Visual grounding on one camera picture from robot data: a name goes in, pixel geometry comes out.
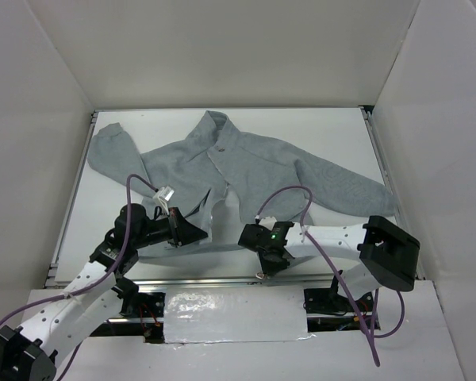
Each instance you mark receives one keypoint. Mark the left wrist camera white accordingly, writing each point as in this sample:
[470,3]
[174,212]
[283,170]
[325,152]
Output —
[162,196]

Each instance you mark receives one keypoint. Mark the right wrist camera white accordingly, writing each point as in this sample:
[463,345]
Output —
[266,222]

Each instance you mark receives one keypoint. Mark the white foil-taped panel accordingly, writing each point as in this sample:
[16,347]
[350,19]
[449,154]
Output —
[234,314]

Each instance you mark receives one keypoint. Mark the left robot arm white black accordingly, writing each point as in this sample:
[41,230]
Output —
[35,349]

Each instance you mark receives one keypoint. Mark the grey zip-up jacket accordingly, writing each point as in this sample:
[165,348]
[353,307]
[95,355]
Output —
[270,176]

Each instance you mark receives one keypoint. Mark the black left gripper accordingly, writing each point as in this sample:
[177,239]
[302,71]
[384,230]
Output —
[175,228]

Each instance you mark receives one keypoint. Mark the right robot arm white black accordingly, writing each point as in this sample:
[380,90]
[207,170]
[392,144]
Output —
[384,254]

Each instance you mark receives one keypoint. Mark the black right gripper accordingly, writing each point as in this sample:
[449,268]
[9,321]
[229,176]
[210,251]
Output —
[247,237]

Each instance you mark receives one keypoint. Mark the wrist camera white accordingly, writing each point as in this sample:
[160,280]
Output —
[266,222]
[162,196]

